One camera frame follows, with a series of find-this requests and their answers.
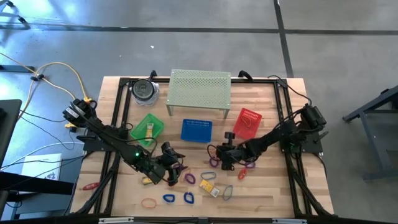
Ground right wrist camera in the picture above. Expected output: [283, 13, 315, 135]
[224, 131, 236, 146]

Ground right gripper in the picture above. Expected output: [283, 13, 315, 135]
[216, 144, 249, 171]

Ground pale green perforated metal shelf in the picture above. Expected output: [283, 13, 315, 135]
[166, 68, 233, 119]

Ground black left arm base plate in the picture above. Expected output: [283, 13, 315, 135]
[76, 127, 128, 153]

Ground black desk beam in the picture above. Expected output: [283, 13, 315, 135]
[0, 170, 75, 203]

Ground white paper sheet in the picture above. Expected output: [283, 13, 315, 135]
[21, 152, 63, 181]

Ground metal stand legs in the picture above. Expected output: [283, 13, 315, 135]
[0, 0, 31, 31]

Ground red plastic basket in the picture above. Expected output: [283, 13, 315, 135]
[233, 107, 263, 140]

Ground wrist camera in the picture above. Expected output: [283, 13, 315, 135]
[224, 131, 236, 146]
[160, 141, 175, 158]

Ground yellow extension cable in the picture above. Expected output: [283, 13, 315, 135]
[29, 61, 93, 104]
[0, 52, 78, 129]

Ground white floor cable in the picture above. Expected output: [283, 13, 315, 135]
[0, 141, 85, 171]

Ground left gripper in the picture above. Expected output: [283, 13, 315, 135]
[155, 150, 187, 188]

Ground green plastic basket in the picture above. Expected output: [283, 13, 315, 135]
[129, 113, 165, 147]

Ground blue plastic basket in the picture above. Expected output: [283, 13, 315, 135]
[180, 118, 213, 143]

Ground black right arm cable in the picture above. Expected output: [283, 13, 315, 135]
[267, 75, 313, 106]

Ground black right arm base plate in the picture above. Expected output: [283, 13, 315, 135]
[278, 129, 330, 154]

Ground black desk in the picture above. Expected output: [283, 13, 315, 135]
[0, 98, 23, 166]

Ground dark grey metal table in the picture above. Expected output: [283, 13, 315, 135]
[341, 84, 398, 183]

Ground black aluminium table frame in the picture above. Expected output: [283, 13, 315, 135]
[70, 77, 336, 224]

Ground silver metal bracket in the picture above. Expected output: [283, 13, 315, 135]
[272, 218, 308, 224]
[98, 217, 134, 224]

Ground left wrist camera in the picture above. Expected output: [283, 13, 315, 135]
[160, 141, 175, 158]

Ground grey rubber band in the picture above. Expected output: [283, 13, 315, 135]
[222, 185, 234, 202]

